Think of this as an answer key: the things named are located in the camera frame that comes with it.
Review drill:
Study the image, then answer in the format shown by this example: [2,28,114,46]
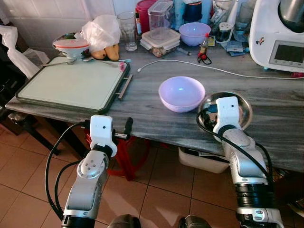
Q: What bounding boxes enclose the blue paper cards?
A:
[225,40,250,57]

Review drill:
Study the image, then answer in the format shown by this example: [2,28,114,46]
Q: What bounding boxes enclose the clear drinking glass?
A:
[117,12,139,52]

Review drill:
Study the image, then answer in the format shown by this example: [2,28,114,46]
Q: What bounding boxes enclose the green tray with dark frame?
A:
[15,57,133,115]

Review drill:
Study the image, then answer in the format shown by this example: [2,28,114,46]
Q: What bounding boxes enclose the dark blue mug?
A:
[183,0,203,23]

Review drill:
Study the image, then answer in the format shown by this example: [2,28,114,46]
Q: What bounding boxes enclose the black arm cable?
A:
[197,108,275,187]
[45,120,92,220]

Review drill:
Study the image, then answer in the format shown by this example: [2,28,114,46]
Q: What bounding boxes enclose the red canister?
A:
[135,0,157,35]

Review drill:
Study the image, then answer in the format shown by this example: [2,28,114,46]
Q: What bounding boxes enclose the tall clear plastic container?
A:
[148,0,174,32]

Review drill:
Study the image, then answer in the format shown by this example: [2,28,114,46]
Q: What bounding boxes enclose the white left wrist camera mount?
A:
[89,114,117,151]

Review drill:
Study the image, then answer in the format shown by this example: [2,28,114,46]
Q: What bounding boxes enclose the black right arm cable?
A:
[197,108,275,187]

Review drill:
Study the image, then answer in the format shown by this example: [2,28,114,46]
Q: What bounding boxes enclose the crumpled white plastic bag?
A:
[81,14,121,53]

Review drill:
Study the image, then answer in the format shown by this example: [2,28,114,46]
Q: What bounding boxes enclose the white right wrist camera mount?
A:
[212,97,241,136]

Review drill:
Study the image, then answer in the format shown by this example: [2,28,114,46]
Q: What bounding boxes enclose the robot right leg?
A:
[178,215,212,228]

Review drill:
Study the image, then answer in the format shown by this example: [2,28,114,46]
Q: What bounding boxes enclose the thin white cable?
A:
[138,59,304,80]

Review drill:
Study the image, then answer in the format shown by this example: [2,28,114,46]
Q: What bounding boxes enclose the white kitchen machine with display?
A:
[249,0,304,73]

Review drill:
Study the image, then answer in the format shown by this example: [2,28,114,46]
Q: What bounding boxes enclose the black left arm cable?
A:
[45,120,92,220]

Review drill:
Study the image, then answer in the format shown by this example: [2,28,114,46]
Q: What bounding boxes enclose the small purple bowl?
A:
[179,22,211,47]

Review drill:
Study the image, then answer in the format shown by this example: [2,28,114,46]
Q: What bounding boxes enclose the white strainer with red rim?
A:
[52,38,91,65]

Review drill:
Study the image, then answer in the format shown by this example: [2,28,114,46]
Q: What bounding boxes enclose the small pink item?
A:
[119,59,132,73]

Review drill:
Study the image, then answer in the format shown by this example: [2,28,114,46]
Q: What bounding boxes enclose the white storage box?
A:
[178,146,231,174]

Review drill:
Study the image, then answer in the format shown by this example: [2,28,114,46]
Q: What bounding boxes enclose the tall clear glass vessel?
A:
[234,0,255,42]

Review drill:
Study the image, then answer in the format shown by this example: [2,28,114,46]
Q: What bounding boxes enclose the small bottle with red cap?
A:
[198,33,212,65]

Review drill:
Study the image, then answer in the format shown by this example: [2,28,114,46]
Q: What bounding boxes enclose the flat clear plastic container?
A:
[140,28,181,58]

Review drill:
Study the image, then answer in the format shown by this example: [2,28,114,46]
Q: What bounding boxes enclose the large purple bowl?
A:
[158,76,206,113]

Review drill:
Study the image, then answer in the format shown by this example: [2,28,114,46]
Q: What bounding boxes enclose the long white plastic bag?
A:
[0,25,42,79]

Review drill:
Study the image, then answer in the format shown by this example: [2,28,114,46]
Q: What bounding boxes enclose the black chair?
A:
[0,45,62,157]

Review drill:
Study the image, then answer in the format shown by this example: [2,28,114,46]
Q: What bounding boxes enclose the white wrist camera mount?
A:
[89,114,117,151]
[212,97,241,136]

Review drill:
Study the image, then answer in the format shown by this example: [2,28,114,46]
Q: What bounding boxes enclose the small glass jar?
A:
[217,21,234,45]

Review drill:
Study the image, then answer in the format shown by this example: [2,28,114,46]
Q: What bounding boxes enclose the red stool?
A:
[85,133,151,182]

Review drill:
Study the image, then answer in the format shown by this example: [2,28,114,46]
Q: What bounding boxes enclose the round steel plate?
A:
[197,92,253,132]

